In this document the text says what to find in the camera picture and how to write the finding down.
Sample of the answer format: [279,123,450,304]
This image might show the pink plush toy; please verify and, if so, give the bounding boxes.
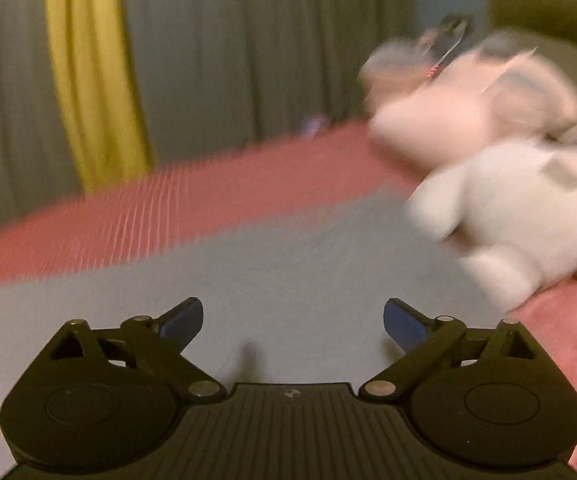
[359,30,577,171]

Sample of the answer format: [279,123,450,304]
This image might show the yellow curtain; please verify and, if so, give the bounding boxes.
[43,0,152,193]

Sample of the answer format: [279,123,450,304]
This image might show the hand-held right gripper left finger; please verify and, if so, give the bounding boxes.
[48,297,224,404]

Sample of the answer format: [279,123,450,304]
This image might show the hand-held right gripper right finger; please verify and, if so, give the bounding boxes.
[359,297,537,404]

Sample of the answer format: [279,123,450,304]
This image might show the grey knit pants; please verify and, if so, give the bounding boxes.
[0,185,519,426]

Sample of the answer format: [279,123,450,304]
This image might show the white plush toy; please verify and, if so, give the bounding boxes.
[406,140,577,311]

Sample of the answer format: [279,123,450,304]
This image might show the pink ribbed bedspread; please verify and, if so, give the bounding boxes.
[0,120,577,480]

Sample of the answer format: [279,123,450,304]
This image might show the grey curtain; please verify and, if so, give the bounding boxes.
[118,0,417,161]
[0,0,86,241]

